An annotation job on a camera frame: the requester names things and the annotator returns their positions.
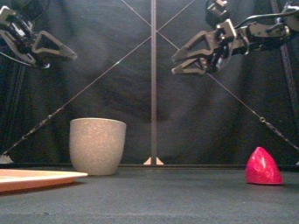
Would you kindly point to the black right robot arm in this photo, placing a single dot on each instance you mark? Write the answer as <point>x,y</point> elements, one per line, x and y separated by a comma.
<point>269,33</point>

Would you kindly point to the red toy onion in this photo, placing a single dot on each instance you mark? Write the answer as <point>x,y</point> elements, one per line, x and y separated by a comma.
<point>263,170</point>

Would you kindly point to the black cloth backdrop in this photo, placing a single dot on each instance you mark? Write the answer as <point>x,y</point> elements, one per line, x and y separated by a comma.
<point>116,87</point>

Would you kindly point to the grey speckled cup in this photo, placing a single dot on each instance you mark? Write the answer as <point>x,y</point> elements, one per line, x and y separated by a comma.
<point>98,145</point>

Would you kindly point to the orange plate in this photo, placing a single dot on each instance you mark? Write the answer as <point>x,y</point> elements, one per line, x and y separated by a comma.
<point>31,178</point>

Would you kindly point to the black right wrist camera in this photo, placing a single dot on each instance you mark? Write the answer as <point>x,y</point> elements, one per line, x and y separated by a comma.
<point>216,13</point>

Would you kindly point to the vertical metal frame post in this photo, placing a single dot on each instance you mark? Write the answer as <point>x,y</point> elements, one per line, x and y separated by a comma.
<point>154,102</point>

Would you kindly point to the dark side frame post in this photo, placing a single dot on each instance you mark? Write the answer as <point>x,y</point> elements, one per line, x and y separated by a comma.
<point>289,75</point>

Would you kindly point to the post foot bracket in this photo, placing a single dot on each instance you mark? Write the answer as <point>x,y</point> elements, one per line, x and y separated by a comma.
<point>154,162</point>

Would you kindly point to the white corner bracket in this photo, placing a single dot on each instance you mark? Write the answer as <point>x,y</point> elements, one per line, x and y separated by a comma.
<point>4,159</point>

